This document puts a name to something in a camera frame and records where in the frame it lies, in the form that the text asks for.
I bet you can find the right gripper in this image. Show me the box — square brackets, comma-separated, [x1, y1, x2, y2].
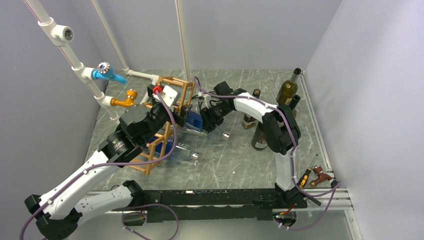
[199, 102, 233, 136]

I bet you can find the wooden wine rack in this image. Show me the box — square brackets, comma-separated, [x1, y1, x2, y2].
[130, 76, 195, 176]

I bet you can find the tall blue square bottle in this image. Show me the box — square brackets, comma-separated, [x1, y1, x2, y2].
[185, 110, 232, 140]

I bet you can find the dark wine bottle front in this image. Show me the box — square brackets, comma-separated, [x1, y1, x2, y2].
[251, 122, 268, 151]

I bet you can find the dark wine bottle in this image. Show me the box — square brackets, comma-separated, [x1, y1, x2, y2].
[251, 122, 268, 151]
[288, 94, 301, 110]

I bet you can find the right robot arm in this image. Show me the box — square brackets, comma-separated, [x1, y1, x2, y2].
[200, 81, 301, 208]

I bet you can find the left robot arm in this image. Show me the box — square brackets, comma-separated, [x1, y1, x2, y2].
[24, 85, 184, 240]

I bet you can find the clear liquor bottle black cap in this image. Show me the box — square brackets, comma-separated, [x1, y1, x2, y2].
[242, 88, 261, 129]

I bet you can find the green wine bottle rear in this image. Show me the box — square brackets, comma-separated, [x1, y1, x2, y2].
[276, 68, 302, 105]

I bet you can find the dark wine bottle right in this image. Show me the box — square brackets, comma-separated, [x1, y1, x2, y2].
[288, 94, 301, 110]

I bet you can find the orange plastic faucet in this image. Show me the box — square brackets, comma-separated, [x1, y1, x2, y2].
[110, 89, 138, 108]

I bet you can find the blue plastic faucet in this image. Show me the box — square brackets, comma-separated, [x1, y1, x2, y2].
[91, 62, 127, 85]

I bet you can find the yellow black screwdriver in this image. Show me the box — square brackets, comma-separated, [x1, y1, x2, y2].
[297, 154, 319, 189]

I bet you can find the brown faucet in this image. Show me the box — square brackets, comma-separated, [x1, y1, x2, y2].
[309, 165, 333, 187]

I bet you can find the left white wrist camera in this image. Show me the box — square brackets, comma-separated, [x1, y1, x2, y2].
[152, 85, 180, 108]

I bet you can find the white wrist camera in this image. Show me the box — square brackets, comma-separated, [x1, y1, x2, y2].
[152, 85, 180, 108]
[197, 91, 212, 110]

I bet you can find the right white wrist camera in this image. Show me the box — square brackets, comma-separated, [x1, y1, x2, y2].
[197, 91, 212, 110]

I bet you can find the black coiled cable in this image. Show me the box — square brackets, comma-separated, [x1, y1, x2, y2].
[188, 91, 216, 117]

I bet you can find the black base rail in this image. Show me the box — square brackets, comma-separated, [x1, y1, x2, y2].
[123, 188, 308, 223]

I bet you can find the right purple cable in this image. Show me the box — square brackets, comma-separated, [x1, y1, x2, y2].
[193, 76, 342, 231]

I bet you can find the white PVC pipe frame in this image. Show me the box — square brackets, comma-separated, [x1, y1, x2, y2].
[23, 0, 194, 123]

